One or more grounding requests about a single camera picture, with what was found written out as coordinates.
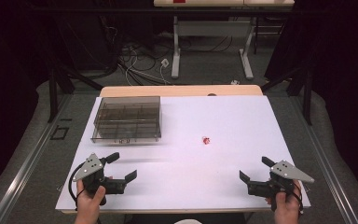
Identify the wooden table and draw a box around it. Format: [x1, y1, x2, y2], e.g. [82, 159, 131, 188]
[60, 85, 306, 216]

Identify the white table mat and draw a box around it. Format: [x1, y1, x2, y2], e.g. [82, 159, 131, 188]
[55, 95, 311, 210]

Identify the person's white clothing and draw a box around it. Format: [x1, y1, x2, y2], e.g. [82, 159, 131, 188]
[173, 218, 203, 224]

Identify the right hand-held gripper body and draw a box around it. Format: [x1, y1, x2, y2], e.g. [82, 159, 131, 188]
[246, 160, 315, 213]

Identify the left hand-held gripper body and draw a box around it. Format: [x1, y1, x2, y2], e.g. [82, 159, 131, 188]
[72, 152, 128, 206]

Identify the person's right hand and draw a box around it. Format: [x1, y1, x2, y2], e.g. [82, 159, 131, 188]
[266, 179, 304, 224]

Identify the dark curtain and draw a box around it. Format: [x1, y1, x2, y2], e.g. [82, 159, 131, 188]
[0, 0, 49, 203]
[263, 0, 358, 201]

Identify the bundle of floor cables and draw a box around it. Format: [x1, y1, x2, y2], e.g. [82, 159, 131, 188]
[99, 15, 175, 87]

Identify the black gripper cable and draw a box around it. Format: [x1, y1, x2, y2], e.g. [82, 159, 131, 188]
[68, 163, 87, 208]
[292, 182, 305, 217]

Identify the metal floor rail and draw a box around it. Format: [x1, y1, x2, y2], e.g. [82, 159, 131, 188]
[292, 96, 358, 224]
[0, 92, 73, 224]

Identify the white desk frame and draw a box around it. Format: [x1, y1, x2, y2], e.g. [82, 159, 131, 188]
[153, 0, 296, 80]

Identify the black metal stand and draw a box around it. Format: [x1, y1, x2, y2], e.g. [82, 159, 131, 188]
[47, 65, 104, 124]
[260, 65, 313, 126]

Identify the person's left hand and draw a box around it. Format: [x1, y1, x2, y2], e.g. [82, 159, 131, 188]
[74, 178, 107, 224]

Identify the clear grey compartment box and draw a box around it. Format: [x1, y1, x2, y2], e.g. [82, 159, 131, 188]
[90, 95, 163, 145]

